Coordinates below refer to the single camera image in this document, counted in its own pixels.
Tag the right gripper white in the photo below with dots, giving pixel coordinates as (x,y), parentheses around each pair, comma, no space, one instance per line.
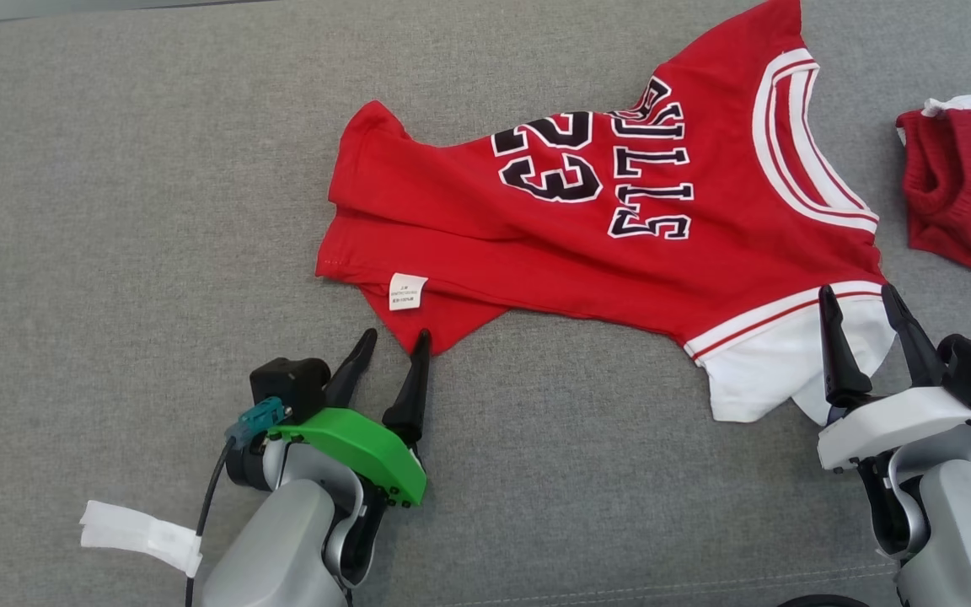
(898,421)

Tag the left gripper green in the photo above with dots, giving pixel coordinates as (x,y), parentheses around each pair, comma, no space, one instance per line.
(367,447)

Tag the red shorts with white stripe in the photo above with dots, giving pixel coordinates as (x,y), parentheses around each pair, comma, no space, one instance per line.
(970,194)

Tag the red basketball jersey number 23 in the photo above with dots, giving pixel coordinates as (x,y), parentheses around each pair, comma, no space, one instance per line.
(620,270)

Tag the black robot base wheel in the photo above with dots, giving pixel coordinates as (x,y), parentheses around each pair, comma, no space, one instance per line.
(823,601)

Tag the grey fabric sofa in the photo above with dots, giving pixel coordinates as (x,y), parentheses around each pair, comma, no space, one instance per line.
(157,253)

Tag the left gripper black camera box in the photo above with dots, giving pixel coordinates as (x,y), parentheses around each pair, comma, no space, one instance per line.
(287,386)

